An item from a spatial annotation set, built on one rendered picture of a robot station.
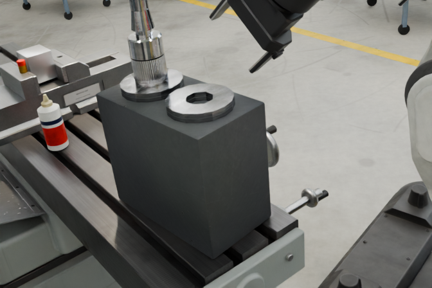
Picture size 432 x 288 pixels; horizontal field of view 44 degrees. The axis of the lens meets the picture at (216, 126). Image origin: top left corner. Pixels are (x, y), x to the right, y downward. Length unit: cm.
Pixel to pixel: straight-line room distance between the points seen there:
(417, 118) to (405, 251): 42
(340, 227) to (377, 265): 102
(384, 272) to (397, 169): 143
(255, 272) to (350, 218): 156
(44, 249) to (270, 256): 49
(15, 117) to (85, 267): 33
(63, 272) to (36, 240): 9
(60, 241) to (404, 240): 74
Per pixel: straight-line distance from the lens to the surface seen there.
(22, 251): 108
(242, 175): 71
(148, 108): 71
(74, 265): 113
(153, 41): 72
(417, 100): 93
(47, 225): 107
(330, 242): 218
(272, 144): 148
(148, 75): 74
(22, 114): 114
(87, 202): 89
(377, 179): 253
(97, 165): 98
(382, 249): 127
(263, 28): 80
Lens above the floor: 143
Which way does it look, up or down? 28 degrees down
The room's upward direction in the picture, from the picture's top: 6 degrees counter-clockwise
